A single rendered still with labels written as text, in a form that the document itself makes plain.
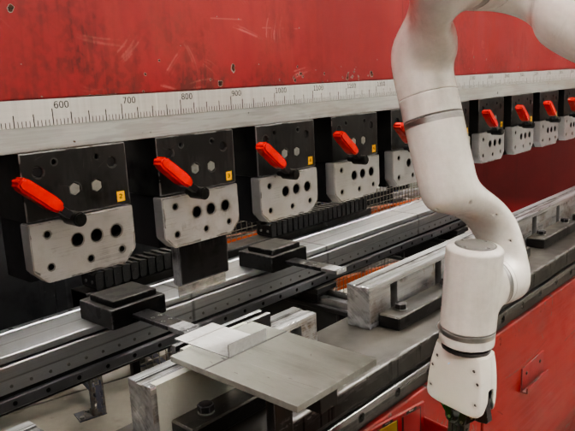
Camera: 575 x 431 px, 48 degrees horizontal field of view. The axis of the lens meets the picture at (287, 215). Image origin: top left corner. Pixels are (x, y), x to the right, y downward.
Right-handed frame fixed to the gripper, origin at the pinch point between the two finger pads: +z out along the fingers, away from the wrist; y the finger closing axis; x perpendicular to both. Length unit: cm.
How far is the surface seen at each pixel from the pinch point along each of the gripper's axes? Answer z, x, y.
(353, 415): 4.8, -4.3, -19.0
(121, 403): 102, 31, -196
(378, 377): 0.6, 3.4, -20.2
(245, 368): -14.1, -29.5, -17.5
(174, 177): -42, -35, -26
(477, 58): -56, 62, -44
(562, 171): -6, 184, -80
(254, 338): -15.0, -23.7, -22.9
